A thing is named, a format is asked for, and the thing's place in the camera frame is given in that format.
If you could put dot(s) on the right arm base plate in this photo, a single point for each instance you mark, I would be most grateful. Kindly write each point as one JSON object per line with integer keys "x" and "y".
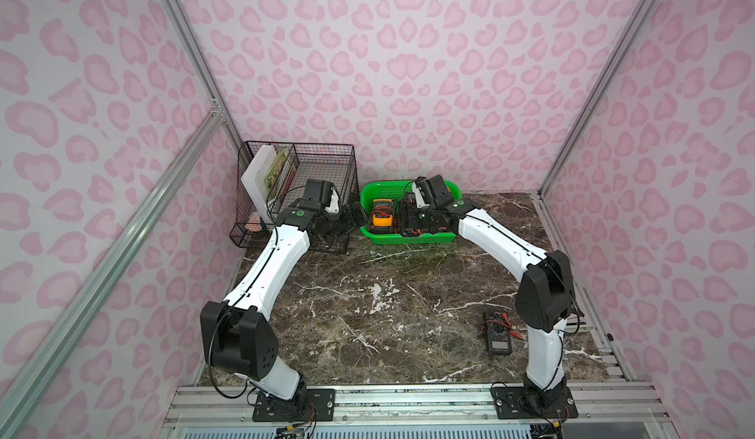
{"x": 530, "y": 403}

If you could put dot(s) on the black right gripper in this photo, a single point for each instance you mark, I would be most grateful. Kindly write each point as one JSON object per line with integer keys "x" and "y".
{"x": 425, "y": 221}

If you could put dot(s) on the yellow multimeter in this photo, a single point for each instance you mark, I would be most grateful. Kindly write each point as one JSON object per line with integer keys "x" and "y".
{"x": 383, "y": 217}

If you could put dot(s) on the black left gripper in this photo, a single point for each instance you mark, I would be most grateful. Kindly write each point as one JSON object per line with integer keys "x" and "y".
{"x": 343, "y": 221}

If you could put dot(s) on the green plastic basket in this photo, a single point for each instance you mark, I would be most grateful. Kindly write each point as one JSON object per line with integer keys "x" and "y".
{"x": 395, "y": 190}

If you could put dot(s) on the black clamp multimeter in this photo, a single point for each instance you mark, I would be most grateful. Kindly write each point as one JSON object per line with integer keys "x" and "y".
{"x": 499, "y": 333}

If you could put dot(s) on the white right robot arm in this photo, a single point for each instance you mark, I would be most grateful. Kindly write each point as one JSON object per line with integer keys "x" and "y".
{"x": 545, "y": 298}

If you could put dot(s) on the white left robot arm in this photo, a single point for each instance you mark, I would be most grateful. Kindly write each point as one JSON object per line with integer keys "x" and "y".
{"x": 236, "y": 333}

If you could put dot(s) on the white stapler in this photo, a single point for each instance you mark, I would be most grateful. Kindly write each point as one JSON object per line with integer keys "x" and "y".
{"x": 578, "y": 324}

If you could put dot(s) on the black wire mesh rack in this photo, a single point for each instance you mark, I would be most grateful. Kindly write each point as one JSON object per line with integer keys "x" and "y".
{"x": 286, "y": 167}

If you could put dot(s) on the white board in rack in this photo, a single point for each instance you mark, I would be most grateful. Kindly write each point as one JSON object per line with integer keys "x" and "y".
{"x": 254, "y": 180}

